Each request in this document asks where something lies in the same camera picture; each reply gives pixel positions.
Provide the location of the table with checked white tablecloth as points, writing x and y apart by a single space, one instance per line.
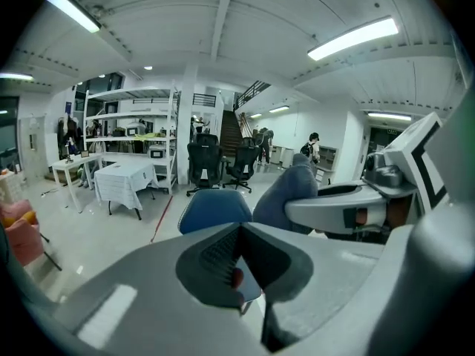
122 180

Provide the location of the white desk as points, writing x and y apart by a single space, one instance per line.
74 160

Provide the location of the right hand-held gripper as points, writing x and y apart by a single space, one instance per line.
399 154

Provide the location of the white plastic crate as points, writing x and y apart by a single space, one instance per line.
11 187

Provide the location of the brown staircase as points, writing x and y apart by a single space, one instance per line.
231 132

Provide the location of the white metal shelving rack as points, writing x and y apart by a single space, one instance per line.
130 117

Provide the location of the white low cabinets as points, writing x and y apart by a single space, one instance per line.
287 156

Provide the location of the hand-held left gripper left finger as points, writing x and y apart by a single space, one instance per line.
148 291

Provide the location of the clothes rack with garments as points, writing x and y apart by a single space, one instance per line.
70 132

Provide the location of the dark glass entrance door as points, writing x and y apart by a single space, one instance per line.
9 132

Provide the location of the dark double door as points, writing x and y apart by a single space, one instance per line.
378 143

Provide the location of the black stair railing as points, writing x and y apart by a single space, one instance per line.
252 91

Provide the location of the red floor tape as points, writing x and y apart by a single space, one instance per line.
161 219

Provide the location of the white door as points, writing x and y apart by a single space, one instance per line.
33 161

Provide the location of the pink fabric chair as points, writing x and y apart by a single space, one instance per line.
22 236

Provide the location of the black mesh office chair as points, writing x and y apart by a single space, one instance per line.
243 159
204 158

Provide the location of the white microwave appliance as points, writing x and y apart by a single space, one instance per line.
156 152

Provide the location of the blue wall poster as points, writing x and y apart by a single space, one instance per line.
69 108

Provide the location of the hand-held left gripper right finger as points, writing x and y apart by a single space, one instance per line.
334 280

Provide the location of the cubby shelf unit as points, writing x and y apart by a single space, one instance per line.
328 156

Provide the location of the black balcony railing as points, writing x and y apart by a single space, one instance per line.
204 100

